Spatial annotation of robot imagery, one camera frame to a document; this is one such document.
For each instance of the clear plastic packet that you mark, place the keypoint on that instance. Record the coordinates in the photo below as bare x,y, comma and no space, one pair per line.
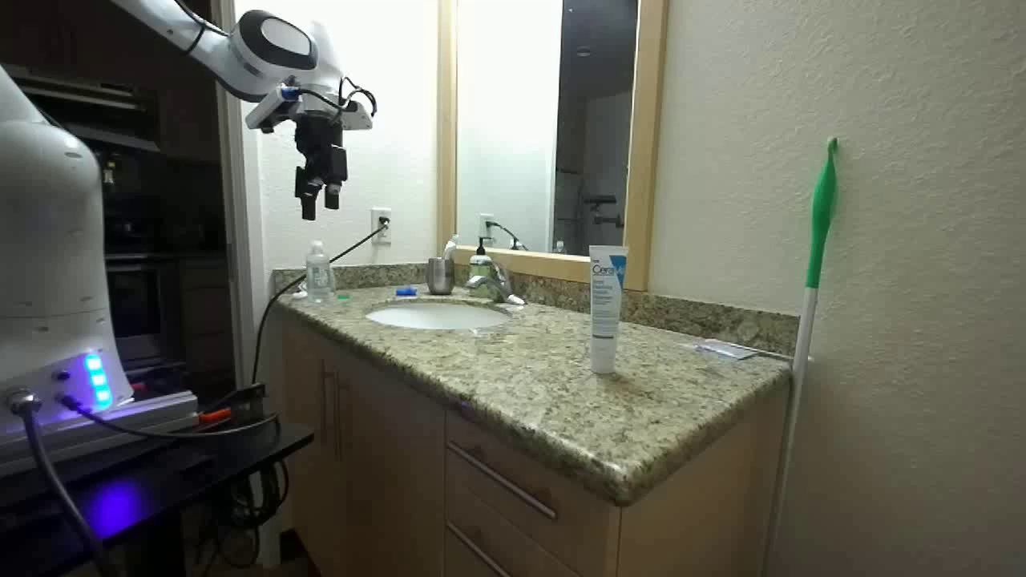
725,350

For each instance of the white wall power outlet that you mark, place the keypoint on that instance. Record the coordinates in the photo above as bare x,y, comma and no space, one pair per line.
381,224

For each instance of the wood framed wall mirror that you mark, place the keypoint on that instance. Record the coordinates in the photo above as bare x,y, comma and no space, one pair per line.
500,129

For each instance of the black robot table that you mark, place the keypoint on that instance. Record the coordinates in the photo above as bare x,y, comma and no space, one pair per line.
160,476

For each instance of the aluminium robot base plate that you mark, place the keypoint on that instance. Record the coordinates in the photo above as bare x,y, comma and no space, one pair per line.
128,419

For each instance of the white door frame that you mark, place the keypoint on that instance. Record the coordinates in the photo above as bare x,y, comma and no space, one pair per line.
241,236

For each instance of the chrome sink faucet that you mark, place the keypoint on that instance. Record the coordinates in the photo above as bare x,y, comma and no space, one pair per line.
484,281

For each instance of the small blue object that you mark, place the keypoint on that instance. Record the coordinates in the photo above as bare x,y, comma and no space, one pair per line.
404,290

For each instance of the metal cup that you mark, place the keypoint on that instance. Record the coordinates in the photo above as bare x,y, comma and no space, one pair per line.
439,272

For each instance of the clear plastic water bottle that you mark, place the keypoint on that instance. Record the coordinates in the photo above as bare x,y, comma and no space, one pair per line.
317,275

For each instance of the white CeraVe lotion tube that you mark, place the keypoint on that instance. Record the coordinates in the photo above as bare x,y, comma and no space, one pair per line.
606,307

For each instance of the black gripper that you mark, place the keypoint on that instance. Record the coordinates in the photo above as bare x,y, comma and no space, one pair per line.
321,144

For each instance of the light wood vanity cabinet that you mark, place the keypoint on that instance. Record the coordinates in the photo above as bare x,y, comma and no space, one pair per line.
373,459

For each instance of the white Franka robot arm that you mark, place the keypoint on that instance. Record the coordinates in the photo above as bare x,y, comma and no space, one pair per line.
43,211

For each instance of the dark wooden shelf unit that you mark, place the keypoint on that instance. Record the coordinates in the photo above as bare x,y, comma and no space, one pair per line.
160,211

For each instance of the white oval sink basin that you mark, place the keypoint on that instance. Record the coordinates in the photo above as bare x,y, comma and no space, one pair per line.
438,315

